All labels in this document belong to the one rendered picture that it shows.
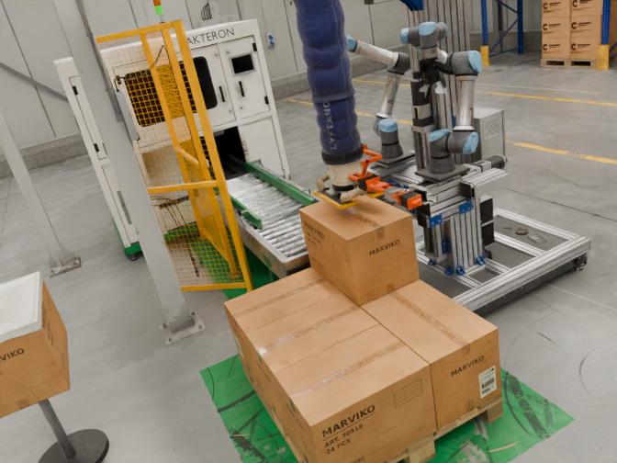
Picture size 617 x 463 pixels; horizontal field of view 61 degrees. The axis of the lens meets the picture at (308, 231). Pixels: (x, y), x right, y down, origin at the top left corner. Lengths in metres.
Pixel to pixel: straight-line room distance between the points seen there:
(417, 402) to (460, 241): 1.40
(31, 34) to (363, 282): 9.69
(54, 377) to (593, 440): 2.53
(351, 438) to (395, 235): 1.05
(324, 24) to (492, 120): 1.32
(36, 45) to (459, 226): 9.52
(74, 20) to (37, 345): 1.85
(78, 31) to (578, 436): 3.42
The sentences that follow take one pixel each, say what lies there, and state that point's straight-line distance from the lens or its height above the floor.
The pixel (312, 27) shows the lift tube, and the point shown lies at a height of 1.95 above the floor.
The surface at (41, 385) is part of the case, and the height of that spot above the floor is 0.70.
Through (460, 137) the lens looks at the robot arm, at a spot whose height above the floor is 1.25.
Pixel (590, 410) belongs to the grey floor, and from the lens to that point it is 3.05.
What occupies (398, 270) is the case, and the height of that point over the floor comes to 0.65.
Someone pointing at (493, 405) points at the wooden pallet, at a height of 0.10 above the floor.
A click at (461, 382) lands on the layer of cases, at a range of 2.62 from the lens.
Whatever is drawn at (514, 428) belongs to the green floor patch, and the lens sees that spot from 2.91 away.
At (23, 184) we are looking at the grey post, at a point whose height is 0.96.
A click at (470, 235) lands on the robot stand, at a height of 0.46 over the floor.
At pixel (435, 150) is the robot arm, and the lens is 3.04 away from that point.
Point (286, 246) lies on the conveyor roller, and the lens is 3.63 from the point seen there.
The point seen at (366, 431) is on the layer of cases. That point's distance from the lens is 2.41.
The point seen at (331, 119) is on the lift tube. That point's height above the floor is 1.50.
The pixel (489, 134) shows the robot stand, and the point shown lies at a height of 1.11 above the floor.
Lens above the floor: 2.10
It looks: 24 degrees down
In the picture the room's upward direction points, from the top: 12 degrees counter-clockwise
